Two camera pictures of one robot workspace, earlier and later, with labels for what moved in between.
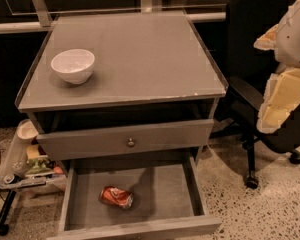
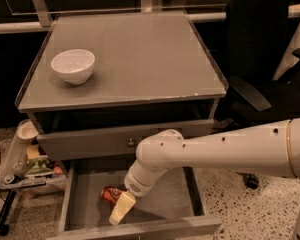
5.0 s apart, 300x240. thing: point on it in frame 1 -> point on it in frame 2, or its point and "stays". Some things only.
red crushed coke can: (117, 196) stays
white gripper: (294, 39) -> (136, 187)
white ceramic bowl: (74, 65) stays
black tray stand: (1, 224) stays
